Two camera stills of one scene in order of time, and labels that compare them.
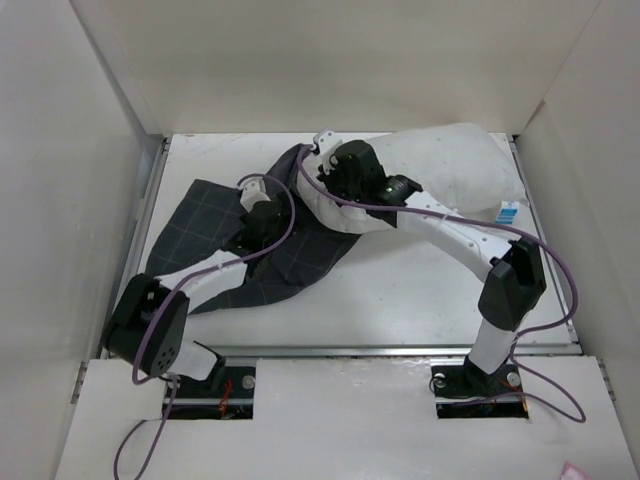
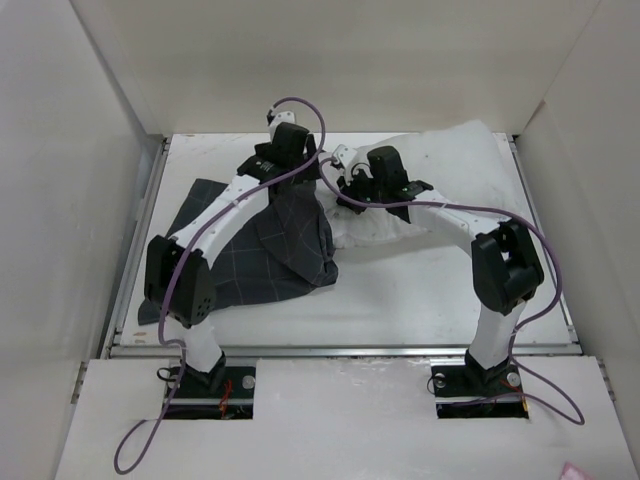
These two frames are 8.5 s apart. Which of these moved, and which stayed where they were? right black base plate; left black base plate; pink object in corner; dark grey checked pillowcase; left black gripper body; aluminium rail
Moved: left black gripper body; dark grey checked pillowcase
Stayed: left black base plate; aluminium rail; right black base plate; pink object in corner
